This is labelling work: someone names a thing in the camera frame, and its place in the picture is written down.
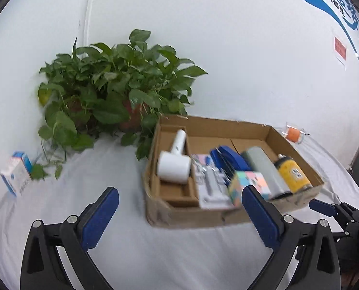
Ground yellow jar with black lid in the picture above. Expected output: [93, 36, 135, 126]
[273, 153, 313, 194]

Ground brown plant pot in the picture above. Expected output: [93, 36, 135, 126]
[120, 99, 151, 133]

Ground blue wall decal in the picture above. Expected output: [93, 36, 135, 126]
[273, 0, 359, 77]

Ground white hair dryer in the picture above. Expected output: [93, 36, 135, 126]
[157, 129, 192, 185]

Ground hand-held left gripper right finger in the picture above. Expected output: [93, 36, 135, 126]
[241, 186, 341, 290]

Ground colourful printed box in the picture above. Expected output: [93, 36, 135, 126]
[193, 154, 214, 167]

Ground small blue and white box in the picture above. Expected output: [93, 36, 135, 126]
[0, 152, 33, 197]

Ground white tablecloth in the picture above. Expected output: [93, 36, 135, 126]
[0, 127, 359, 290]

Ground silver metal cup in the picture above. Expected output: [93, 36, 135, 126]
[241, 146, 291, 200]

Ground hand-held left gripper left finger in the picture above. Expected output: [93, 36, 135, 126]
[20, 187, 120, 290]

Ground cardboard box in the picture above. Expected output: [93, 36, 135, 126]
[142, 114, 325, 228]

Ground pastel colourful cube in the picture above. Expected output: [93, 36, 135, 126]
[228, 171, 272, 207]

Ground blue plastic object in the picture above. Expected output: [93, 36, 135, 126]
[210, 145, 254, 173]

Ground green potted plant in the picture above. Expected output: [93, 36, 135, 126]
[37, 29, 208, 180]

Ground white blister pack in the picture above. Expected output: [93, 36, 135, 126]
[194, 162, 232, 210]

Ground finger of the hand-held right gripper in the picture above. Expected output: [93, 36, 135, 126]
[309, 199, 349, 222]

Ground red wall sign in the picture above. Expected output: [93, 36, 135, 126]
[333, 36, 348, 67]

